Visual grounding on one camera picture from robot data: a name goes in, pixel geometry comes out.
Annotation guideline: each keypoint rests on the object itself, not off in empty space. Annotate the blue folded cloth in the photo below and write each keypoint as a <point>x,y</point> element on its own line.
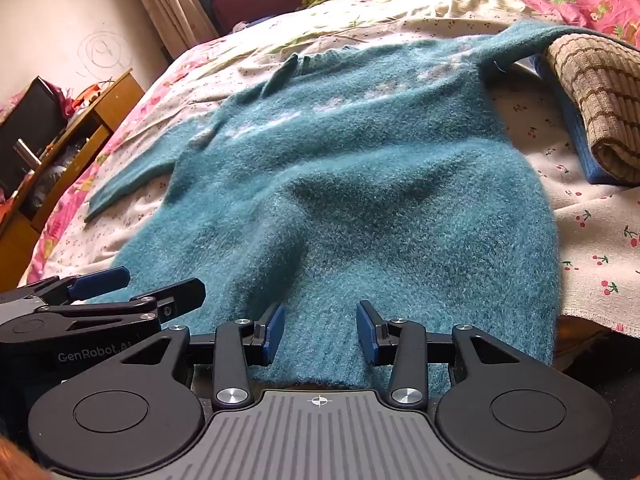
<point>575,130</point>

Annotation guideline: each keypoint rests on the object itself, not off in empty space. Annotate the metal flask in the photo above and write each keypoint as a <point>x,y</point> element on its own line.
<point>26,152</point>

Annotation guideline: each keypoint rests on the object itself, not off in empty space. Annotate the orange packet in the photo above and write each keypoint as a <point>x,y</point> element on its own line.
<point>87,96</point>

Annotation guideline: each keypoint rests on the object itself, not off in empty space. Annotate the beige curtain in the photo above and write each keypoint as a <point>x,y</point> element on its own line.
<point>170,0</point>

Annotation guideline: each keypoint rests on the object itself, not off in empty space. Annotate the teal fuzzy sweater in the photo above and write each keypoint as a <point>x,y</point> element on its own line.
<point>350,185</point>

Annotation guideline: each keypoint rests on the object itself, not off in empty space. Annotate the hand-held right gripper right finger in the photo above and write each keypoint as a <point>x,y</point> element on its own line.
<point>367,332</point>

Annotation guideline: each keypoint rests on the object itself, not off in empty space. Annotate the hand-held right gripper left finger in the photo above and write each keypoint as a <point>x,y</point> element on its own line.
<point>274,332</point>

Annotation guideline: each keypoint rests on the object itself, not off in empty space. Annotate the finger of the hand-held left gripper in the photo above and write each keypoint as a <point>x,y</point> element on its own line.
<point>100,277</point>
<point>185,295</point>

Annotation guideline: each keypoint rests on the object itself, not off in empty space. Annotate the beige striped folded cloth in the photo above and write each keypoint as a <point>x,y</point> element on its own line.
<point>600,100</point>

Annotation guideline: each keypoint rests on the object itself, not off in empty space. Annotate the pink floral quilt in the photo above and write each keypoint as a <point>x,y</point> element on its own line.
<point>575,0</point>

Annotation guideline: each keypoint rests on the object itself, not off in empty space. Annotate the wooden nightstand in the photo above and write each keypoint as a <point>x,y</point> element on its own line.
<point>127,95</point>

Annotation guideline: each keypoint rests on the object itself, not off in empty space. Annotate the pink floral cloth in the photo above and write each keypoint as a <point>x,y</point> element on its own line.
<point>62,97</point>

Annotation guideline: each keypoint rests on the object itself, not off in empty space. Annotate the cherry print bed sheet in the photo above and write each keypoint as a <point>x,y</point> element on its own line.
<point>575,225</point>

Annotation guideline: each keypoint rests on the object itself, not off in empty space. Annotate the black monitor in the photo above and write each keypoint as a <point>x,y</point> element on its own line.
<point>30,125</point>

